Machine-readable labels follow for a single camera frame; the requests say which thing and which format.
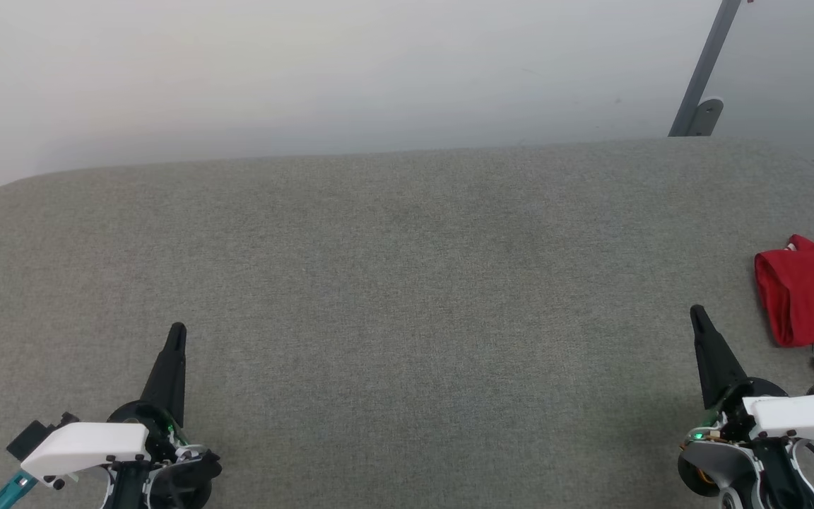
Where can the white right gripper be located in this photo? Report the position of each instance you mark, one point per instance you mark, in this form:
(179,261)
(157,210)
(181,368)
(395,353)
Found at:
(803,417)

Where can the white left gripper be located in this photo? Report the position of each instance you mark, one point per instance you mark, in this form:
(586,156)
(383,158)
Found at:
(89,445)

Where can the red basketball jersey number 23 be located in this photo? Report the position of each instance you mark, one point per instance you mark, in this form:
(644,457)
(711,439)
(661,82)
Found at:
(810,297)

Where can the grey fabric sofa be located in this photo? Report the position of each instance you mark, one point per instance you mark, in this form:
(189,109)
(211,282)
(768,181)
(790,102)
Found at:
(407,318)

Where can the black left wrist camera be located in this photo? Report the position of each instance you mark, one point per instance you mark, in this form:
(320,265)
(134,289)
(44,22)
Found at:
(29,438)

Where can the teal left camera connector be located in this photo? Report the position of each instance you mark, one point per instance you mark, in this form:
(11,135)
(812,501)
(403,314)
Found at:
(15,488)

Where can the grey metal post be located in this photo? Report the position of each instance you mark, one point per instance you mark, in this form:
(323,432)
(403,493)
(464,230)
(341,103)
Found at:
(704,63)

